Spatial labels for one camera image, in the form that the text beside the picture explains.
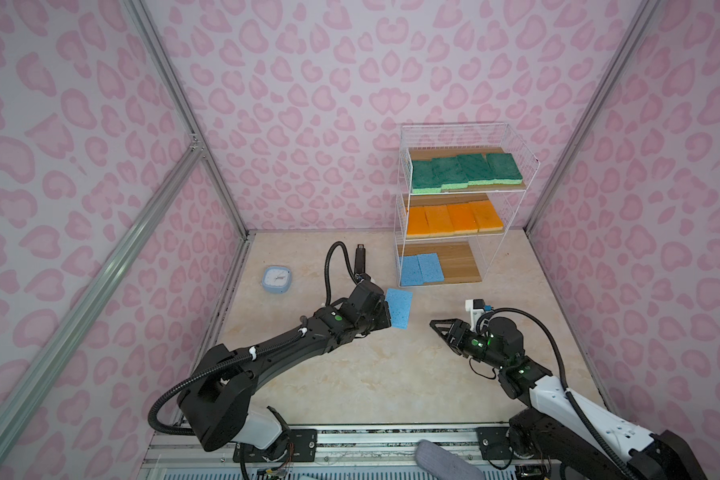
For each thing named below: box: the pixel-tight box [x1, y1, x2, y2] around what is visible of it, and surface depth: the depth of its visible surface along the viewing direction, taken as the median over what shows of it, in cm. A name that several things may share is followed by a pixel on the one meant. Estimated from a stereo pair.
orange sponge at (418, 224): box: [406, 206, 431, 237], surface depth 86 cm
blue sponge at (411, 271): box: [401, 255, 424, 286], surface depth 106 cm
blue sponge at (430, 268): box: [417, 252, 444, 283], surface depth 108 cm
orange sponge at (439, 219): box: [424, 205, 455, 234], surface depth 89 cm
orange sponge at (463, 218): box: [447, 203, 479, 234], surface depth 88 cm
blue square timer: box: [262, 266, 293, 294], surface depth 105 cm
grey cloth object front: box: [415, 439, 485, 480], surface depth 70 cm
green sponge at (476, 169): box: [457, 153, 495, 186], surface depth 77 cm
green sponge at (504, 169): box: [486, 153, 523, 185], surface depth 77 cm
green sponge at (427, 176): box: [412, 158, 442, 194], surface depth 74 cm
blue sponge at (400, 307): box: [386, 288, 413, 330], surface depth 86 cm
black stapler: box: [354, 244, 366, 275], surface depth 112 cm
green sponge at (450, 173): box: [432, 156, 469, 190], surface depth 75 cm
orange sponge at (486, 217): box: [469, 200, 504, 233], surface depth 88 cm
